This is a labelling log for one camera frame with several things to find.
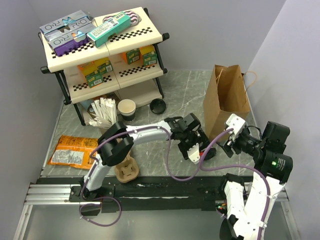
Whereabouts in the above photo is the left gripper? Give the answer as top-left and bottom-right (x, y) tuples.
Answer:
(178, 128), (210, 160)

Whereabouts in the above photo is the black white paper cup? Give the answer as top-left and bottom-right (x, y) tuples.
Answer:
(199, 146), (217, 161)

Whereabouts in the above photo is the brown paper bag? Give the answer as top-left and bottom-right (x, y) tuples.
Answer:
(203, 65), (251, 141)

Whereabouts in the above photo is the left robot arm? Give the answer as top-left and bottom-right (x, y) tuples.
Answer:
(80, 113), (209, 201)

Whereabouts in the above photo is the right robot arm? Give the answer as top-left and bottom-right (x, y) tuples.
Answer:
(218, 121), (293, 240)

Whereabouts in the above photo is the purple wavy round pack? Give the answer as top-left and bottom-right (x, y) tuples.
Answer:
(102, 10), (141, 27)

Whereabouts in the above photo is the stacked paper cup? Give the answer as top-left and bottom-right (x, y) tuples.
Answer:
(117, 99), (136, 122)

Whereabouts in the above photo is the cardboard cup carrier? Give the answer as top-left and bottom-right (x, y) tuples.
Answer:
(114, 153), (140, 183)

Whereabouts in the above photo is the yellow green box right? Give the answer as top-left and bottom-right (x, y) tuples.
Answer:
(139, 44), (158, 67)

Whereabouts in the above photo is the cup of straws and napkins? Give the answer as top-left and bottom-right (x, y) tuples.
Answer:
(88, 97), (118, 130)

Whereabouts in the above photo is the cream three-tier shelf rack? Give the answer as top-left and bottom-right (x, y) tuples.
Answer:
(38, 7), (170, 126)

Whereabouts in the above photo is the orange green box right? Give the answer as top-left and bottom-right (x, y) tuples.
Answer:
(121, 48), (140, 65)

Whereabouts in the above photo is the yellow green snack box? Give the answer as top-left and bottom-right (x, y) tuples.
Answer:
(85, 57), (113, 88)

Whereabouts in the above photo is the orange snack bag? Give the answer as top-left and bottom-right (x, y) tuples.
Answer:
(47, 135), (98, 170)

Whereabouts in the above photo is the orange green snack box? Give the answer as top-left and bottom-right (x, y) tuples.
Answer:
(77, 61), (99, 76)

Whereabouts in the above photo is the teal carton box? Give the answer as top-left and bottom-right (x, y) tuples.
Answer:
(86, 11), (131, 48)

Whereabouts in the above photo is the purple RO box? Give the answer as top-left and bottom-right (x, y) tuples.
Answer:
(45, 22), (95, 57)

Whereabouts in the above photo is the silver blue RO box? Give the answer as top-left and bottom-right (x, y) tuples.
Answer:
(39, 10), (94, 34)

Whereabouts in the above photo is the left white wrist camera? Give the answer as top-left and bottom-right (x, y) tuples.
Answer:
(187, 145), (201, 165)

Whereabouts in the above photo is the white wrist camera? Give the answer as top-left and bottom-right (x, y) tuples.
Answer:
(187, 145), (201, 165)
(225, 113), (246, 142)

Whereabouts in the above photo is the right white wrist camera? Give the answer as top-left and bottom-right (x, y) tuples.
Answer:
(225, 113), (246, 142)

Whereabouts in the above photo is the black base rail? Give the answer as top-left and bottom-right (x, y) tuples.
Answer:
(24, 176), (227, 213)

